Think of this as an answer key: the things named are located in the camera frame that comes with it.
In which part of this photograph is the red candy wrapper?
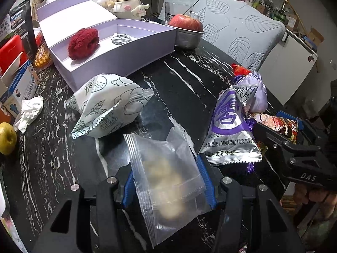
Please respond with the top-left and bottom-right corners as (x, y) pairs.
(231, 63), (251, 77)

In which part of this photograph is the woven round mat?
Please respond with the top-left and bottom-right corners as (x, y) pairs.
(31, 0), (42, 21)

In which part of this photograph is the blue white medicine box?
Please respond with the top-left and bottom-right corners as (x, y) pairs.
(1, 59), (39, 118)

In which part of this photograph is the grey leaf pattern cushion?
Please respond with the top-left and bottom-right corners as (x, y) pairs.
(159, 0), (286, 71)

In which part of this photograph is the green yellow apple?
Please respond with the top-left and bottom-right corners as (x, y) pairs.
(0, 122), (17, 156)

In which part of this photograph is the red gold snack packet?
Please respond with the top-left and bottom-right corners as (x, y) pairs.
(253, 113), (298, 144)

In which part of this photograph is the black snack pouch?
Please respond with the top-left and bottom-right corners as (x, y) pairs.
(1, 0), (38, 62)

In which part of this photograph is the lilac drawstring pouch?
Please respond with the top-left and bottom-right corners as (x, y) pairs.
(233, 71), (269, 115)

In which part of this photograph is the purple silver snack packet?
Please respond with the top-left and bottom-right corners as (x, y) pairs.
(199, 87), (262, 166)

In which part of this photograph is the open lilac gift box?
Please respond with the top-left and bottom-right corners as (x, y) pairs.
(37, 0), (176, 92)

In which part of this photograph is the red apple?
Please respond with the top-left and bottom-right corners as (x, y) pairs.
(169, 14), (203, 32)

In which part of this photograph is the person's right hand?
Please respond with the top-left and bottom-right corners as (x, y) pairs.
(293, 183), (336, 219)

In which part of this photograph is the crumpled white tissue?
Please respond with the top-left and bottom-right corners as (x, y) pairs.
(14, 96), (43, 134)

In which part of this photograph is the clear glass cup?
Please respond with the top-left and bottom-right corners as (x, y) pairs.
(164, 2), (200, 25)

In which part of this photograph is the white leaf print snack pack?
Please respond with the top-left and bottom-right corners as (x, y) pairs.
(67, 74), (154, 139)

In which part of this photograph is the clear cookie packet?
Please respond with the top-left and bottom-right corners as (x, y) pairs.
(124, 126), (211, 247)

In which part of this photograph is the white cabinet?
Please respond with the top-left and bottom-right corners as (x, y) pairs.
(258, 29), (319, 105)

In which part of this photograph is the red fluffy scrunchie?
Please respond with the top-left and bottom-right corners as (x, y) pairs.
(68, 28), (99, 60)

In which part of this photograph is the cream cartoon water bottle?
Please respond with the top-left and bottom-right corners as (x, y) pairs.
(112, 0), (150, 20)

